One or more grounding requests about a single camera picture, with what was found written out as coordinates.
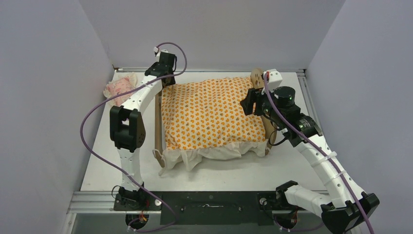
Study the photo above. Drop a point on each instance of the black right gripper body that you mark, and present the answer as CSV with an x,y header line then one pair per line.
x,y
263,106

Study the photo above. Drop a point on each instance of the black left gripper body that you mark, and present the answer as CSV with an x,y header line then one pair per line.
x,y
171,81

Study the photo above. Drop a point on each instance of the wooden pet bed frame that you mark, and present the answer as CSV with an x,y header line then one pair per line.
x,y
158,129

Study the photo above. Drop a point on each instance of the pink frilled small pillow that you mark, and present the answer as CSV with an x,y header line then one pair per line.
x,y
123,82

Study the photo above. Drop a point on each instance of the orange patterned bed cushion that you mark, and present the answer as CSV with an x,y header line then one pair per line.
x,y
209,119

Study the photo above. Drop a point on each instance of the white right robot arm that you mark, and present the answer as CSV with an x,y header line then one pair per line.
x,y
347,205

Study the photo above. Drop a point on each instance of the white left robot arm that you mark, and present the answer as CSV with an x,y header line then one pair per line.
x,y
127,129

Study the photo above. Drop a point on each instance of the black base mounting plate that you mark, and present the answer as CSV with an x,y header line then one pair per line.
x,y
207,208

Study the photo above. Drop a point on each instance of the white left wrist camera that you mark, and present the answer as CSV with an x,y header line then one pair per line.
x,y
158,51

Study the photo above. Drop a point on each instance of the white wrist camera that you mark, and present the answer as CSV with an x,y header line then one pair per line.
x,y
158,51
272,78

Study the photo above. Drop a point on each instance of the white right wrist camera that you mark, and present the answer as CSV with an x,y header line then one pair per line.
x,y
272,78

